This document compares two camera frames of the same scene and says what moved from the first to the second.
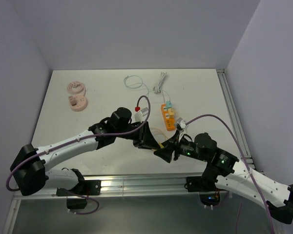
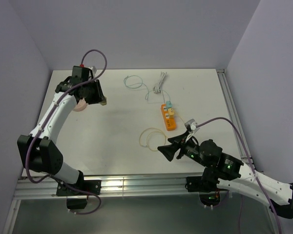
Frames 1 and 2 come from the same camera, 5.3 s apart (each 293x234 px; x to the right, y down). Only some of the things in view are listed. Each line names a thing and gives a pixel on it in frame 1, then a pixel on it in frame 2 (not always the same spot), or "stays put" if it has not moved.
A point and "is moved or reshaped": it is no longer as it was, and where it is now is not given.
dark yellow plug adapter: [160, 145] is moved or reshaped
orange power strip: [170, 123] stays put
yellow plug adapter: [170, 112] stays put
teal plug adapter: [168, 104] stays put
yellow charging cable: [160, 144] → [180, 117]
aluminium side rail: [235, 117] stays put
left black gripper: [145, 139] → [99, 95]
